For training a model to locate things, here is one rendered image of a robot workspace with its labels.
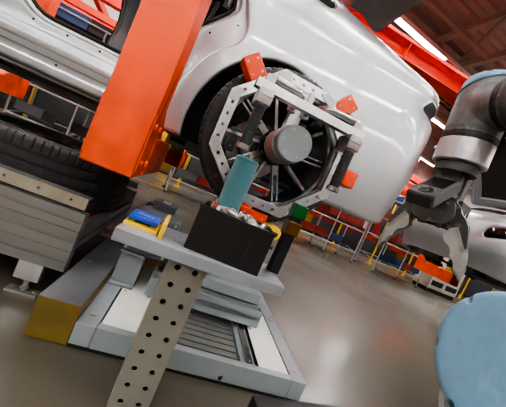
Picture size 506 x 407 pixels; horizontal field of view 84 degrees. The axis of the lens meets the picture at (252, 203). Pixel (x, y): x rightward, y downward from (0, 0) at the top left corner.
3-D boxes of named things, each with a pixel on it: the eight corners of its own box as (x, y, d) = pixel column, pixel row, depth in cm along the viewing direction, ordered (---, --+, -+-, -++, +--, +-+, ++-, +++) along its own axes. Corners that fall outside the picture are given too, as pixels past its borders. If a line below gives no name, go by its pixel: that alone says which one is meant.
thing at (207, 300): (242, 293, 157) (249, 278, 157) (255, 330, 122) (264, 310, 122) (156, 264, 146) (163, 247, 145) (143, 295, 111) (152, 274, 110)
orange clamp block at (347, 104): (332, 122, 122) (349, 112, 123) (341, 119, 114) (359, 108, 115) (325, 107, 120) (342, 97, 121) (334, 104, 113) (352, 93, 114)
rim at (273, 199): (324, 119, 146) (232, 81, 135) (347, 111, 123) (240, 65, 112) (292, 211, 150) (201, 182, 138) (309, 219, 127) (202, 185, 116)
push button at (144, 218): (159, 225, 75) (162, 217, 74) (155, 232, 68) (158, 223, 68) (132, 216, 73) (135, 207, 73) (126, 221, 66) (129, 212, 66)
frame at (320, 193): (307, 228, 125) (357, 115, 122) (312, 232, 119) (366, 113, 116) (192, 180, 113) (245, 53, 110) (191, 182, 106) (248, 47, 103)
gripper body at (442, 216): (461, 237, 54) (487, 178, 53) (448, 230, 49) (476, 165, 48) (420, 224, 60) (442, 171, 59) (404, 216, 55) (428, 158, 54)
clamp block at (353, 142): (345, 153, 103) (350, 140, 103) (358, 153, 94) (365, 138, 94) (333, 148, 102) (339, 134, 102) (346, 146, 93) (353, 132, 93)
